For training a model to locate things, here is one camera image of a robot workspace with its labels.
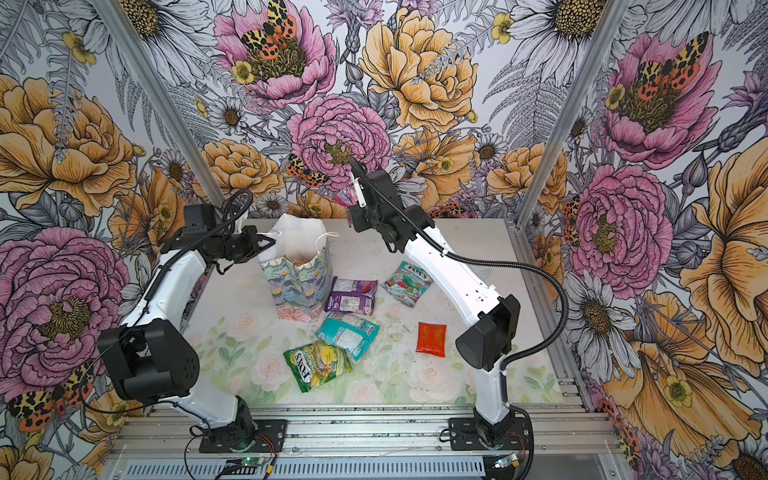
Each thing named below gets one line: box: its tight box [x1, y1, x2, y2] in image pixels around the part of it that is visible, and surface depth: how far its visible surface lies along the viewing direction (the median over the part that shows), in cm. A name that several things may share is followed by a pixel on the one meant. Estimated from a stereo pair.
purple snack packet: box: [324, 276, 378, 316], surface depth 99 cm
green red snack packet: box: [380, 261, 434, 307], surface depth 101 cm
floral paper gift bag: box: [258, 214, 340, 323], surface depth 88 cm
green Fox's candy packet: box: [283, 340, 352, 393], surface depth 85 cm
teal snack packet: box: [315, 312, 381, 362], surface depth 90 cm
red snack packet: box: [416, 322, 447, 358], surface depth 93 cm
